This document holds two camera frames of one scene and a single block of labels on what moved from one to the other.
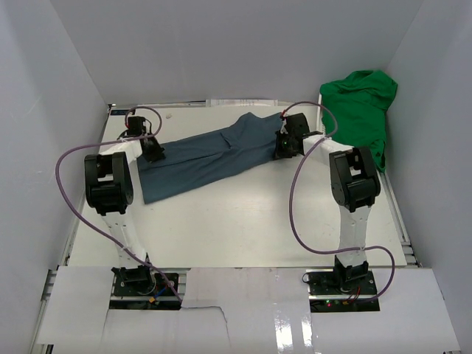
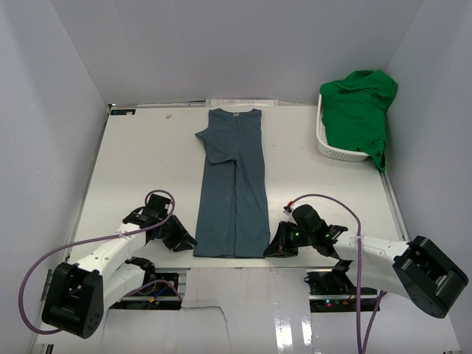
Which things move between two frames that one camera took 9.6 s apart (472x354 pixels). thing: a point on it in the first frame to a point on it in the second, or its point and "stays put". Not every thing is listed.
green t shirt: (354, 110) stays put
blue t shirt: (194, 161) to (232, 217)
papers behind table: (241, 102) stays put
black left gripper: (158, 154) to (177, 243)
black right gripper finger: (282, 153) to (280, 247)
